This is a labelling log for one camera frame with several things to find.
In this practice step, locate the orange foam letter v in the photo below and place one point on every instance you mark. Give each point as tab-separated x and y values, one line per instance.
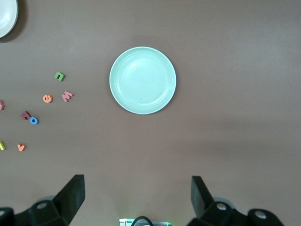
21	147

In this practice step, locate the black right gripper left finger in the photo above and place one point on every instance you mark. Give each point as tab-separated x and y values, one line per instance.
58	207

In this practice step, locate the yellow foam letter k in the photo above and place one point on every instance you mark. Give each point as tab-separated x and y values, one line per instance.
1	145

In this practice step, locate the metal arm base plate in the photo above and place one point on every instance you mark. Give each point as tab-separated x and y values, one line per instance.
162	223

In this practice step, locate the brown paper table cover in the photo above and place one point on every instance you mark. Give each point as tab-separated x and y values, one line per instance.
235	70

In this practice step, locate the pink foam letter w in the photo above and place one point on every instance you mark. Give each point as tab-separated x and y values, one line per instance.
67	96

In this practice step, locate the pink foam letter f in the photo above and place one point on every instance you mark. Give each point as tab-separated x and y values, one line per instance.
1	104

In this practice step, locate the blue foam letter o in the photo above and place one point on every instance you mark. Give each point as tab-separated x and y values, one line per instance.
34	120

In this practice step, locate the orange foam letter e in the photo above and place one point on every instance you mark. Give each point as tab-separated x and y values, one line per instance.
47	98

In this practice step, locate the dark red foam letter z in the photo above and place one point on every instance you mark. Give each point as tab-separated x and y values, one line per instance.
26	115

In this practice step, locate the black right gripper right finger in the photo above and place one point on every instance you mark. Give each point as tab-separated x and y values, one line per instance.
211	214

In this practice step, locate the light green plate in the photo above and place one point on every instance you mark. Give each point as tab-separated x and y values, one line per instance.
143	80

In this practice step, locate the green foam letter u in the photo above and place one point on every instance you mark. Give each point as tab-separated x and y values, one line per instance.
59	76

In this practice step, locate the beige plate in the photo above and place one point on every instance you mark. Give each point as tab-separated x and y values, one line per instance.
4	16

